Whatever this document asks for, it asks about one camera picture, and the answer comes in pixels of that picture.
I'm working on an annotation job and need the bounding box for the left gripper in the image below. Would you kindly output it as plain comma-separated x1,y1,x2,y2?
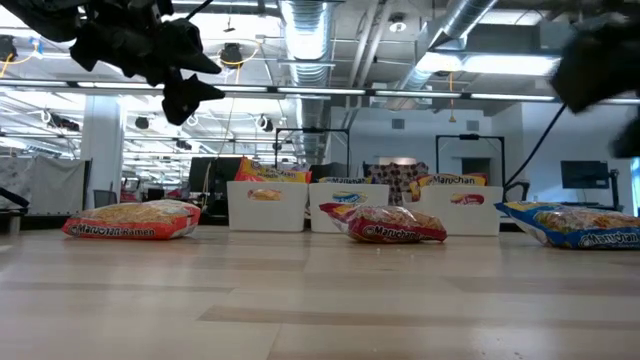
68,0,227,127

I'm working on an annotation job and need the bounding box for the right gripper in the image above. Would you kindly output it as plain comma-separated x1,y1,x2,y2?
549,13,640,159

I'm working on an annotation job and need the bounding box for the blue Maruchan soy ramen pack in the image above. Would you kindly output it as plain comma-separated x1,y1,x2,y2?
493,200,640,251
317,175,374,185

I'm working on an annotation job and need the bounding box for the orange Maruchan chicken ramen pack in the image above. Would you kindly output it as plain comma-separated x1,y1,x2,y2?
233,156,313,185
61,199,202,241

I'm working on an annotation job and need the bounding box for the black monitor on stand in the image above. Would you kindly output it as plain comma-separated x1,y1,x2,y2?
559,159,621,209

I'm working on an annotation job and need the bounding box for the black computer monitor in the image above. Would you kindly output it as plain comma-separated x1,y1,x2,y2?
187,155,244,217

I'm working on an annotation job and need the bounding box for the white pillar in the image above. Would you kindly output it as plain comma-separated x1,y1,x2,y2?
81,94,125,211

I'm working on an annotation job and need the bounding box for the long white light bar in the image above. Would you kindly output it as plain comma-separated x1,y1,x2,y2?
0,78,640,105

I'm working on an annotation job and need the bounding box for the grey office chair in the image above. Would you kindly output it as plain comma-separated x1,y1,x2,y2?
92,188,120,210

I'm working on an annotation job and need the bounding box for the rectangular ceiling light panel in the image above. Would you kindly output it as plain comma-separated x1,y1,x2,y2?
417,49,561,76

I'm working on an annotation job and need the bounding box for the white plastic bin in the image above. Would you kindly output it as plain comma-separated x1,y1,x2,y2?
308,182,391,235
226,180,310,234
402,184,505,237

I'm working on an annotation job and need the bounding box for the grey fabric partition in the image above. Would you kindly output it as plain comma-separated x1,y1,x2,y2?
0,154,92,217

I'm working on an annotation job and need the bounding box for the dotted patterned cloth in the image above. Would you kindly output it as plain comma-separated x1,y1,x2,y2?
366,160,430,206

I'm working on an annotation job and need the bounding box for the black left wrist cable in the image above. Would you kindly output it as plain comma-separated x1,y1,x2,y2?
184,0,217,21

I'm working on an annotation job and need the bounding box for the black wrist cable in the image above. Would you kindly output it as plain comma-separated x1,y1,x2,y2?
184,0,217,21
502,102,569,190

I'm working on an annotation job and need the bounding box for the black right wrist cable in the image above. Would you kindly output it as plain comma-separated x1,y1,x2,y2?
502,102,569,190

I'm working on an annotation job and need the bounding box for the silver round ventilation duct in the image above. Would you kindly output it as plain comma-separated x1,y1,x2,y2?
387,0,501,111
278,0,335,166

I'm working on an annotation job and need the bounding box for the black gantry frame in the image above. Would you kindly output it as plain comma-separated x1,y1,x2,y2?
434,133,507,189
273,127,351,171

